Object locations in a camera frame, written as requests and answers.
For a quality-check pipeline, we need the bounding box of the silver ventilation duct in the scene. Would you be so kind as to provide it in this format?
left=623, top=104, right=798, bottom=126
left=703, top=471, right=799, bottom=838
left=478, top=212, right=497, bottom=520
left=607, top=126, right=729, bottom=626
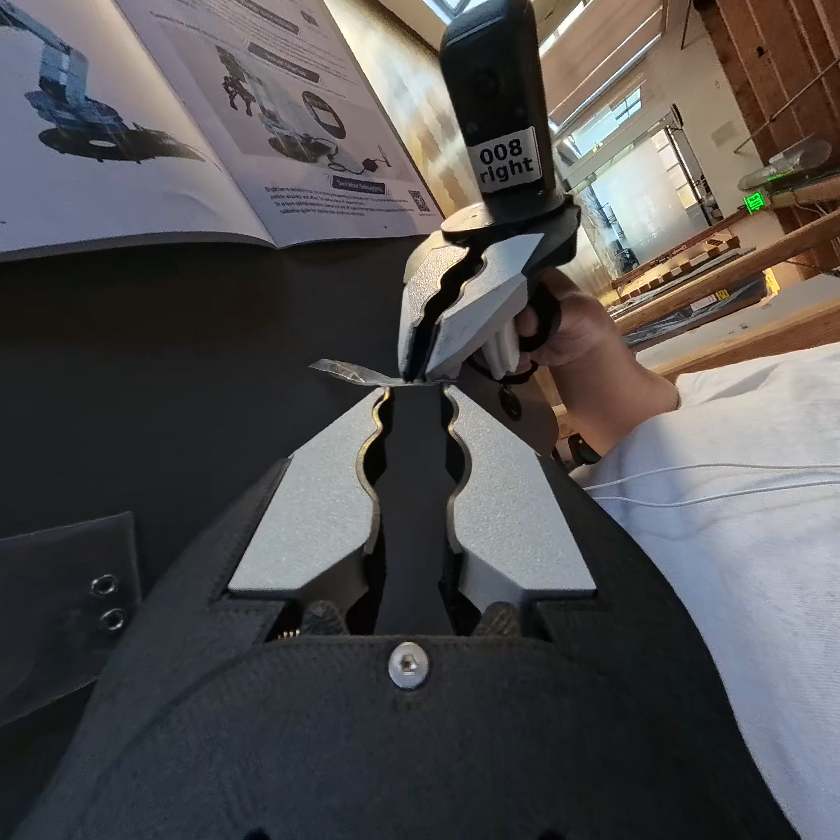
left=738, top=134, right=834, bottom=191

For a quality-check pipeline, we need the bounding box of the person in white shirt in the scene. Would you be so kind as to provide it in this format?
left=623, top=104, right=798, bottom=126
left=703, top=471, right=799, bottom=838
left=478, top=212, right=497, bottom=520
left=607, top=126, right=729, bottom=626
left=567, top=341, right=840, bottom=840

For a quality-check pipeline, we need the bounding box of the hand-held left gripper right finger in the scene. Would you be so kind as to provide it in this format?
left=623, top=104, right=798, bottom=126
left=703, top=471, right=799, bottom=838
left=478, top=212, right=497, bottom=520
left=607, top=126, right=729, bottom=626
left=438, top=385, right=599, bottom=636

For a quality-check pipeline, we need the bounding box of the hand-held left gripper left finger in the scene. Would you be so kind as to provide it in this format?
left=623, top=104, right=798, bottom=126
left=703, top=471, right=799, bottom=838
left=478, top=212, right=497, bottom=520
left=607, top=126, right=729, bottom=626
left=227, top=386, right=395, bottom=636

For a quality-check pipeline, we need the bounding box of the dark work desk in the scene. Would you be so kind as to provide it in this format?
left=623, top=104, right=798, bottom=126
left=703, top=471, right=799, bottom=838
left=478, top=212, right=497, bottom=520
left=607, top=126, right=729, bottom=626
left=0, top=223, right=565, bottom=840

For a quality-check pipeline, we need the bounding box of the printed instruction manual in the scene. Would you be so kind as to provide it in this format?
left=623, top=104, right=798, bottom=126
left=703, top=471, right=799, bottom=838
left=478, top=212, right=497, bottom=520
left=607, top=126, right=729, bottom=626
left=0, top=0, right=447, bottom=263

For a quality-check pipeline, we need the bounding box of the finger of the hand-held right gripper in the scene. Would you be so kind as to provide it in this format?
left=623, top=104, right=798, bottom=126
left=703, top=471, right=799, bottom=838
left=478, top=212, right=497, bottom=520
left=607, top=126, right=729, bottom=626
left=423, top=233, right=546, bottom=383
left=395, top=238, right=487, bottom=385

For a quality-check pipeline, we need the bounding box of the person's right hand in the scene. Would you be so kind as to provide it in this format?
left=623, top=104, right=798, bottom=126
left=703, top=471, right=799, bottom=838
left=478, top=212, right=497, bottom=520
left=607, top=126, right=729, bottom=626
left=514, top=269, right=636, bottom=398

